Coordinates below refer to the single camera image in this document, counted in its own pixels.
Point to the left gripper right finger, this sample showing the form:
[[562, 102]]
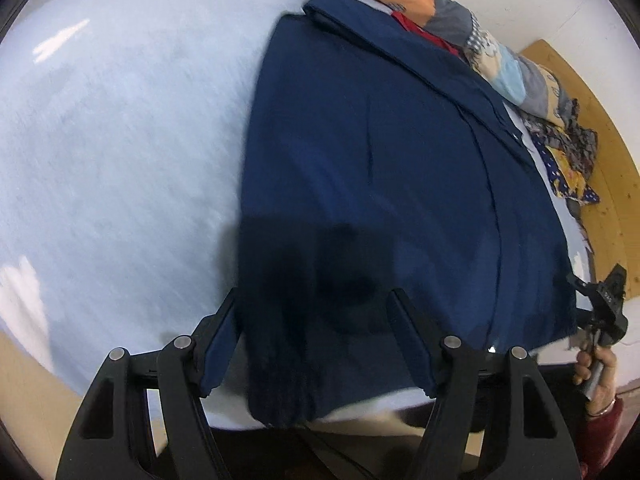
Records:
[[494, 416]]

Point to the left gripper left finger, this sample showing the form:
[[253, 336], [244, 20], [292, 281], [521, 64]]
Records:
[[143, 417]]

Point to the navy blue work jacket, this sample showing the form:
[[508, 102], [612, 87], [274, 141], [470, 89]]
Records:
[[376, 160]]

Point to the red sleeve forearm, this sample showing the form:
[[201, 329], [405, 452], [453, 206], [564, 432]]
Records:
[[595, 446]]

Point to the person's right hand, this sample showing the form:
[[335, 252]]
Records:
[[598, 366]]

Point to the wooden headboard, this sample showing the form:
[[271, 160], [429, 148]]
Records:
[[613, 224]]

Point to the navy star patterned cloth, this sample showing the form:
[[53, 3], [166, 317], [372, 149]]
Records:
[[590, 198]]

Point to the yellow floral cloth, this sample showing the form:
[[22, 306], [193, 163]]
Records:
[[571, 181]]

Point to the grey red patterned cloth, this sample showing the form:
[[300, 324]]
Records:
[[578, 145]]

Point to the patchwork long pillow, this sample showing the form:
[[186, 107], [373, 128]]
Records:
[[522, 82]]

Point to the light blue cloud bedsheet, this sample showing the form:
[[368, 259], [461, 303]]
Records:
[[123, 136]]

